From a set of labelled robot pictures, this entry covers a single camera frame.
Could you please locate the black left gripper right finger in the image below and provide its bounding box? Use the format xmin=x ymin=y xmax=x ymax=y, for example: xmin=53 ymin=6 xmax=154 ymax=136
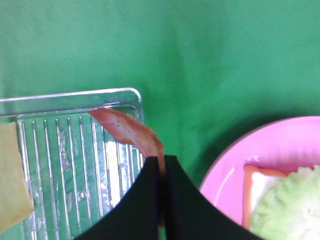
xmin=164 ymin=155 xmax=261 ymax=240

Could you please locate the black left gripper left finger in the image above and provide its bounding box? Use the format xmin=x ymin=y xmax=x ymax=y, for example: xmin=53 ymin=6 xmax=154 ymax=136
xmin=76 ymin=157 xmax=160 ymax=240

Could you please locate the toast slice with red crust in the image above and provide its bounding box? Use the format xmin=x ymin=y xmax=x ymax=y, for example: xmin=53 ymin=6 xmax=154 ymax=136
xmin=242 ymin=165 xmax=292 ymax=231

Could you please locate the bacon strip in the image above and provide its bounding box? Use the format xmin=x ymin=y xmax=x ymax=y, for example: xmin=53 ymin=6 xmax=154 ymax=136
xmin=87 ymin=107 xmax=166 ymax=228

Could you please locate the green lettuce leaf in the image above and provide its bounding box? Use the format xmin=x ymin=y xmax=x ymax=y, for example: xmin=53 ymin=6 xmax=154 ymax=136
xmin=248 ymin=165 xmax=320 ymax=240

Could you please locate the yellow cheese slice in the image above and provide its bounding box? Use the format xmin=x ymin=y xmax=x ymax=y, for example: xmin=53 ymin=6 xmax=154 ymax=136
xmin=0 ymin=122 xmax=34 ymax=233

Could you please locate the clear left plastic tray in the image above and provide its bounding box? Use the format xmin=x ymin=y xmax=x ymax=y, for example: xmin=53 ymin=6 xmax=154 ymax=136
xmin=0 ymin=87 xmax=144 ymax=240

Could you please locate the pink round plate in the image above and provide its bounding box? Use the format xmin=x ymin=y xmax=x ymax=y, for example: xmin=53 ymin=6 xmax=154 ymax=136
xmin=200 ymin=116 xmax=320 ymax=225

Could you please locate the green tablecloth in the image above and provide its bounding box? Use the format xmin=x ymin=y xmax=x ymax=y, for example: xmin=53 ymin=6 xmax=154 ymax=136
xmin=0 ymin=0 xmax=320 ymax=194

